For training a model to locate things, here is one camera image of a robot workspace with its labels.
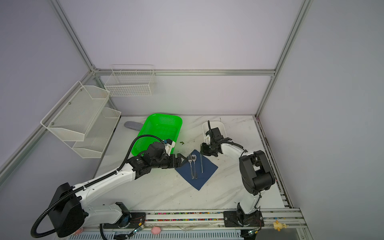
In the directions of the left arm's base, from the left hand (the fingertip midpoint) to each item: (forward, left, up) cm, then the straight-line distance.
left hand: (182, 162), depth 77 cm
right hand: (+12, -10, -9) cm, 18 cm away
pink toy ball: (-28, +11, -14) cm, 34 cm away
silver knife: (+6, -11, -12) cm, 17 cm away
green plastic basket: (-1, +15, +19) cm, 24 cm away
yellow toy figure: (-27, -45, -10) cm, 54 cm away
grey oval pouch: (+38, +40, -14) cm, 57 cm away
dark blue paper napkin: (+3, -8, -16) cm, 18 cm away
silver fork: (+9, -4, -16) cm, 19 cm away
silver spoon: (+10, -6, -15) cm, 19 cm away
